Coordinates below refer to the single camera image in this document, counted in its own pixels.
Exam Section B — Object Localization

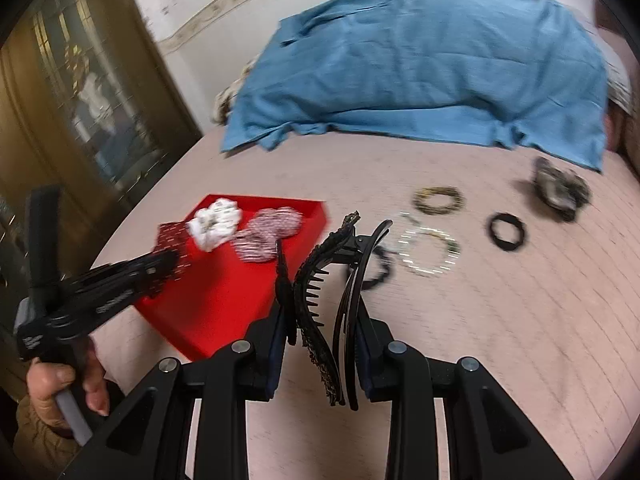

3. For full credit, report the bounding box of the blue cloth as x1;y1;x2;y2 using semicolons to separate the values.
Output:
220;0;611;174

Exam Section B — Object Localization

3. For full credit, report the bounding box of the black beaded hair tie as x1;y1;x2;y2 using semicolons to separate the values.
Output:
347;245;399;292

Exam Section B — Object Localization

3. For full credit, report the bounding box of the brown door with stained glass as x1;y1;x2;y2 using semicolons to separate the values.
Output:
0;0;203;391

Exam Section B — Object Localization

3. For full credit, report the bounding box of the dark red dotted scrunchie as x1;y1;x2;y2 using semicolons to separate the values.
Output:
155;220;194;282

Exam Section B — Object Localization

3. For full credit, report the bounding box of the floral patterned blanket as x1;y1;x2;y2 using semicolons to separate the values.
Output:
210;55;261;127

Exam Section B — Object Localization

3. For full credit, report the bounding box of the person's left hand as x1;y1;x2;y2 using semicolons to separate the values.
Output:
26;337;112;435

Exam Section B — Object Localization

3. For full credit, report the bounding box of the grey organza scrunchie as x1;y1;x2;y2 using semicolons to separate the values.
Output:
531;156;594;224

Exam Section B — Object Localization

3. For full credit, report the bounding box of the brown patterned pillow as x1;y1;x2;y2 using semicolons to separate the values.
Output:
595;0;640;161

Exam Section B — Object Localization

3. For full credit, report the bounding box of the pink quilted mattress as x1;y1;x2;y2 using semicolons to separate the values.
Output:
45;124;640;480

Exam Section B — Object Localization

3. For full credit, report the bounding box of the red plaid scrunchie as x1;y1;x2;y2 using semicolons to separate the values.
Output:
232;206;305;264

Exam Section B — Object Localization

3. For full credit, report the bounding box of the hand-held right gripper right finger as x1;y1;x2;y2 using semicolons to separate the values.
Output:
352;302;576;480

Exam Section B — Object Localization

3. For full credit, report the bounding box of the leopard print scrunchie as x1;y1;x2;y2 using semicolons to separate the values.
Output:
412;186;469;219

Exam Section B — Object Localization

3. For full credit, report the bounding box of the person's left forearm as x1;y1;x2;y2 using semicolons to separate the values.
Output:
12;394;83;480

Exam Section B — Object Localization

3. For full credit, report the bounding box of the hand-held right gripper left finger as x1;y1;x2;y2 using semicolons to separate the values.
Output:
57;304;292;480

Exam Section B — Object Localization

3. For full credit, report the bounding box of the thick black hair tie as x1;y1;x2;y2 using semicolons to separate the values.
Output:
486;212;529;252

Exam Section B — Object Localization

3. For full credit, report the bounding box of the white dotted scrunchie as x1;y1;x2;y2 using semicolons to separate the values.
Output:
187;197;245;254

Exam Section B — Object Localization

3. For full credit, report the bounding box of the red box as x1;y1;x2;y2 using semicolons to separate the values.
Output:
132;192;331;363

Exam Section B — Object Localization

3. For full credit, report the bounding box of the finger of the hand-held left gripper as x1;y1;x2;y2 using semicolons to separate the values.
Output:
122;266;177;311
105;249;180;283

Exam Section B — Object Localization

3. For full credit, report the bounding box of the pearl bead bracelet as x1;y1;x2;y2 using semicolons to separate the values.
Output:
397;214;461;279

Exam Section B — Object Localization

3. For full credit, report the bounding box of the black beaded hair claw clip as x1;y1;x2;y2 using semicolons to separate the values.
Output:
274;211;395;411

